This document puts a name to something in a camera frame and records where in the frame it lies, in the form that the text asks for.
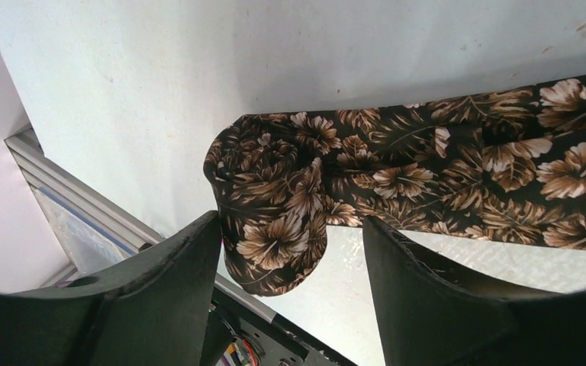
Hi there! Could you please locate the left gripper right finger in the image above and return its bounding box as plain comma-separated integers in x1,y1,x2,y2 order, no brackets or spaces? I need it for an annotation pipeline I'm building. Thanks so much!
363,217,562,365

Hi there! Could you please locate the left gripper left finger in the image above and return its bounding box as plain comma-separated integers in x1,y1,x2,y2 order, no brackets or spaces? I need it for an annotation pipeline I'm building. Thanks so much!
12,211,221,365

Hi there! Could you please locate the brown floral tie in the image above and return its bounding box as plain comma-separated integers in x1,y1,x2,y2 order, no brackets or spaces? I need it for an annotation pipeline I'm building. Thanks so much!
203,75,586,297

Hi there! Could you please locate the aluminium frame rail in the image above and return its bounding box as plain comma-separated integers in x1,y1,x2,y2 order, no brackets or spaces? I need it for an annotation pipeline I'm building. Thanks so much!
3,124,279,324

